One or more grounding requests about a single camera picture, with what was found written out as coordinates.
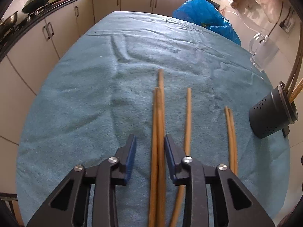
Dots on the blue terry table cloth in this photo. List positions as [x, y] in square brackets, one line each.
[102, 89]

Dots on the wooden chopstick vertical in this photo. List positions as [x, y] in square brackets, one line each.
[161, 155]

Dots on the blue plastic bag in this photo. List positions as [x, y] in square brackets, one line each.
[203, 13]

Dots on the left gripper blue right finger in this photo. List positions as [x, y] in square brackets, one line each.
[174, 155]

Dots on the white wall socket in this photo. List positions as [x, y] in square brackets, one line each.
[289, 22]

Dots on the small steel pot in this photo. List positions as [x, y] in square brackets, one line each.
[7, 24]

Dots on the black flat bar on table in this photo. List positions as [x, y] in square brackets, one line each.
[286, 131]

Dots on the black wok with handle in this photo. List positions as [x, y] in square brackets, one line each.
[33, 5]

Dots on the wooden chopstick crossing diagonal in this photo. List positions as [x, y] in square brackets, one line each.
[187, 149]

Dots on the clear glass beer mug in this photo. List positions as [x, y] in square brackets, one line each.
[262, 50]

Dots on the wooden chopstick pair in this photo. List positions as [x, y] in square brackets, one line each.
[231, 139]
[235, 157]

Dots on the wooden chopstick apart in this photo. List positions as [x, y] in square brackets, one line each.
[296, 91]

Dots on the wooden chopstick long dark tip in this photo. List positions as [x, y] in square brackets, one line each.
[152, 216]

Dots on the dark grey utensil holder cup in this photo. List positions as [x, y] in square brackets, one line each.
[273, 113]

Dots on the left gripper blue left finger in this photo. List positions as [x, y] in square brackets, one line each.
[126, 158]

